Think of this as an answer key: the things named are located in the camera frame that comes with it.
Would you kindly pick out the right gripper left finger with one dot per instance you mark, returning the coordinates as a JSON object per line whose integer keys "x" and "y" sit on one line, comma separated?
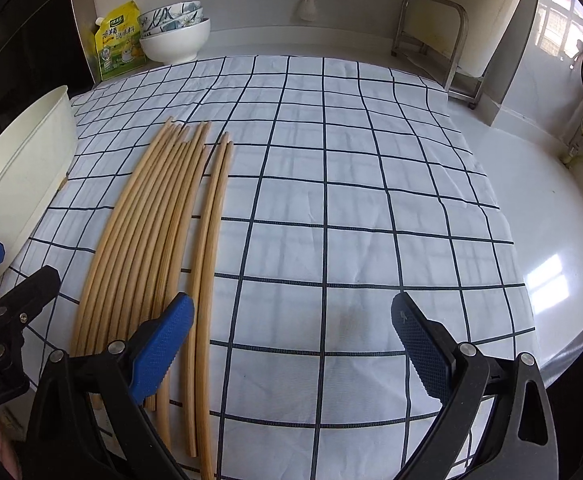
{"x": 88, "y": 420}

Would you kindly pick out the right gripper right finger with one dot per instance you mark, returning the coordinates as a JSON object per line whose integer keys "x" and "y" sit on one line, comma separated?
{"x": 519, "y": 440}

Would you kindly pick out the large cream oval basin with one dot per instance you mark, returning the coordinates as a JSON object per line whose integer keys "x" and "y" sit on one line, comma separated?
{"x": 36, "y": 150}

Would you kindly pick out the yellow detergent refill pouch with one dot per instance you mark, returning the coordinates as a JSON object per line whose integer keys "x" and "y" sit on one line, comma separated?
{"x": 117, "y": 41}

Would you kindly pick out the white checkered cloth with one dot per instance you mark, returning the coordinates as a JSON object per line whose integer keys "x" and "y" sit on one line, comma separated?
{"x": 349, "y": 183}

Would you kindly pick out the white ceramic bowl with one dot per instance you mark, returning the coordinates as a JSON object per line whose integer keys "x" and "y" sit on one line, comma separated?
{"x": 179, "y": 45}

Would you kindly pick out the blue patterned bowl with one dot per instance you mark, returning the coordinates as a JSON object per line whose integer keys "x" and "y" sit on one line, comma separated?
{"x": 175, "y": 16}

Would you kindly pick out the metal rack frame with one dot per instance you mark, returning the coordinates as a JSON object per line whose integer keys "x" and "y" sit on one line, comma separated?
{"x": 432, "y": 36}

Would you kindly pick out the white wall pipe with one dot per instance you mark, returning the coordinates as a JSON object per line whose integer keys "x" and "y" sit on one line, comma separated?
{"x": 306, "y": 11}

